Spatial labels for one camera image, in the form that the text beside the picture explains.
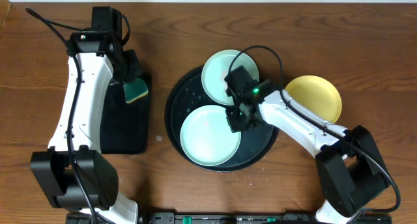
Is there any green yellow sponge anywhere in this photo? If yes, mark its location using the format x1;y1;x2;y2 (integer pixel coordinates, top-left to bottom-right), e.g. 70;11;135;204
123;78;149;104

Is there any light green plate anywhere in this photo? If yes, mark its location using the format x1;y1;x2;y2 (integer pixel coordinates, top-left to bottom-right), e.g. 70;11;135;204
201;49;259;105
180;105;241;167

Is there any yellow plate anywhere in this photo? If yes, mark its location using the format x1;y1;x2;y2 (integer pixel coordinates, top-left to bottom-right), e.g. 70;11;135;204
285;76;342;123

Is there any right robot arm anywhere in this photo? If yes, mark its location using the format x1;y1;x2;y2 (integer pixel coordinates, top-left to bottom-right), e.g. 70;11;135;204
225;77;392;223

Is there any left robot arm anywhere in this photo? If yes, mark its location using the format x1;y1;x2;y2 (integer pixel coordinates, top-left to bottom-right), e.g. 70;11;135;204
31;31;139;223

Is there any rectangular black tray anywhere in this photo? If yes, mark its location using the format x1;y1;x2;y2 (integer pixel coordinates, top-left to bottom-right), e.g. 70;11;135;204
100;73;152;154

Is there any round black tray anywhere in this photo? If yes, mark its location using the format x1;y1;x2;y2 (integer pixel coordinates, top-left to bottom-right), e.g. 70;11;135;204
164;66;280;172

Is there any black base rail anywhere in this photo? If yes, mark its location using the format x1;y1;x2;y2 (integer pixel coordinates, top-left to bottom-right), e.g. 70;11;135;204
65;212;392;224

